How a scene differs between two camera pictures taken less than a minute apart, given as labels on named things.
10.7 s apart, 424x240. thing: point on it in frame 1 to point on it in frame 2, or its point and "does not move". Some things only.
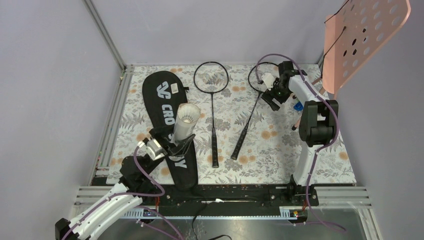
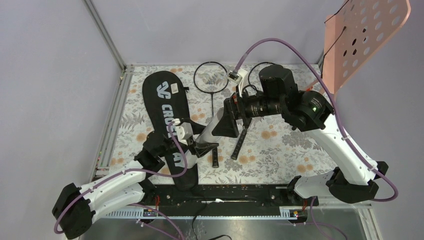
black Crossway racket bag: [163, 91] does not move
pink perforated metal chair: [354, 34] does not move
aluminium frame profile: [103, 160] does not move
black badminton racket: [212, 77] does not move
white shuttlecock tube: [187, 116] to [207, 136]
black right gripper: [269, 95] to [227, 126]
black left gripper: [171, 149] to [198, 148]
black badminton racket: [247, 123] does not move
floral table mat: [242, 140] does not move
